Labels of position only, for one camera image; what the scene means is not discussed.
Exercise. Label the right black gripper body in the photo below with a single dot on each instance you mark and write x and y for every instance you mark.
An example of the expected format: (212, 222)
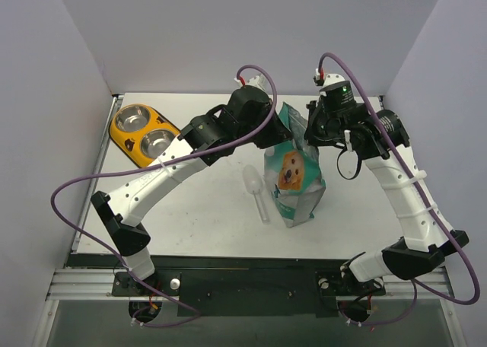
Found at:
(317, 130)

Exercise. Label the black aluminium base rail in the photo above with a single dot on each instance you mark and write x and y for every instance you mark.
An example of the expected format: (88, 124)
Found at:
(228, 287)

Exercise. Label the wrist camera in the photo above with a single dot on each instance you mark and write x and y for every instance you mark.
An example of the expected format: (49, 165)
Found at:
(258, 81)
(326, 80)

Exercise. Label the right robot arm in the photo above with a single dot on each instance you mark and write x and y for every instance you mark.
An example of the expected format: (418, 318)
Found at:
(382, 145)

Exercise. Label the green pet food bag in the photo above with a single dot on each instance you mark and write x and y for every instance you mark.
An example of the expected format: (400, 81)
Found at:
(292, 173)

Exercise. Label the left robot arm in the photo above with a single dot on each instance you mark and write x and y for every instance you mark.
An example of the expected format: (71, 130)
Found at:
(248, 117)

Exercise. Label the clear plastic scoop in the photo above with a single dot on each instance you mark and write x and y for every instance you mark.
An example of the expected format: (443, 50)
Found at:
(254, 186)

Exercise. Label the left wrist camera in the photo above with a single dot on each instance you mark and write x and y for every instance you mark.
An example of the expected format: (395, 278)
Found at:
(258, 81)

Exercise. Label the yellow double pet bowl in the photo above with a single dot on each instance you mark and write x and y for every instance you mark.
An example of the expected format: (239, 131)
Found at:
(141, 133)

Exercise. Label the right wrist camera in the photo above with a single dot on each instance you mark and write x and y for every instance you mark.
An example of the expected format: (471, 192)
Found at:
(326, 80)

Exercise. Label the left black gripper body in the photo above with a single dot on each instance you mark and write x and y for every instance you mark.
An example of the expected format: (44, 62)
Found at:
(275, 132)

